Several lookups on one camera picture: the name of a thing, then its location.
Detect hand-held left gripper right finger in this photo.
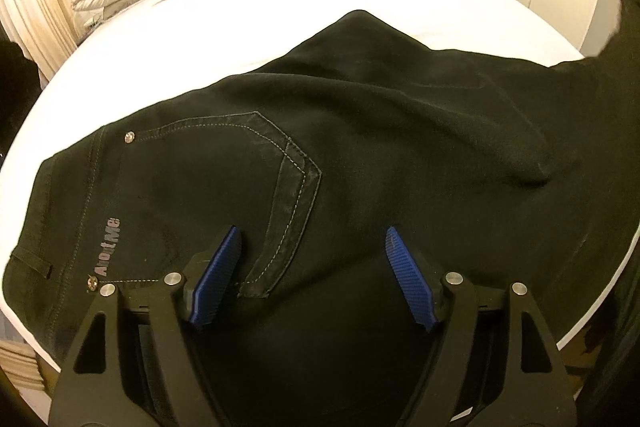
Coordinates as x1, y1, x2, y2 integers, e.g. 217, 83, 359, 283
384, 226, 580, 427

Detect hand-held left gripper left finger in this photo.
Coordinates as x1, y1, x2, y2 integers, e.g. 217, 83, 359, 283
48, 225, 245, 427

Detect black pants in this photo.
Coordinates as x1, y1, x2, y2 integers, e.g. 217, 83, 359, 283
2, 0, 640, 427

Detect white bed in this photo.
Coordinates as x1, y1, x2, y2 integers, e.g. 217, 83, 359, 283
0, 0, 640, 373

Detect cream curtain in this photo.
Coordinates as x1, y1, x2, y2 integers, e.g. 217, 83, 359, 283
0, 0, 81, 80

